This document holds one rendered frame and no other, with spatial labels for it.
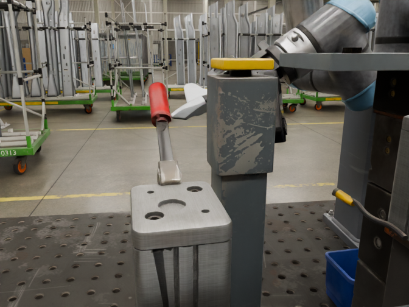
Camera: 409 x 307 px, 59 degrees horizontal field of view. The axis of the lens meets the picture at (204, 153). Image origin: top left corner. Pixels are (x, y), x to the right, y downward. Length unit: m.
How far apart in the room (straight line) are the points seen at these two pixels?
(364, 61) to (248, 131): 0.14
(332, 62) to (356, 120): 0.55
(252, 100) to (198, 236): 0.21
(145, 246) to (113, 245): 0.73
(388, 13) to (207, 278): 0.78
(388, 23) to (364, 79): 0.29
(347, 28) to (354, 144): 0.39
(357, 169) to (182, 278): 0.74
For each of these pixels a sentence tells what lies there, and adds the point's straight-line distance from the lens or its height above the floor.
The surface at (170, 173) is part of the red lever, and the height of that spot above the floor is 1.07.
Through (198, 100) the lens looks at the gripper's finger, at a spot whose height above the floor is 1.10.
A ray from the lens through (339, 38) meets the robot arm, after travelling 0.63.
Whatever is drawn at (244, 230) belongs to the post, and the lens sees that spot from 0.47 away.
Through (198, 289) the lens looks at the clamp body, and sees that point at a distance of 0.26.
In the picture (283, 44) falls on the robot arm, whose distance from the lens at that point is 0.61.
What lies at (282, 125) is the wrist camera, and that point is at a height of 1.06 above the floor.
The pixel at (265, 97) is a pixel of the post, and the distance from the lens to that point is 0.42.
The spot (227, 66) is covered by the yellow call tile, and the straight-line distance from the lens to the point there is 0.41.
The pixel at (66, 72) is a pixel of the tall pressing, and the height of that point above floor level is 0.77.
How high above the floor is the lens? 1.17
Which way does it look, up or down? 16 degrees down
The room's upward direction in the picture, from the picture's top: straight up
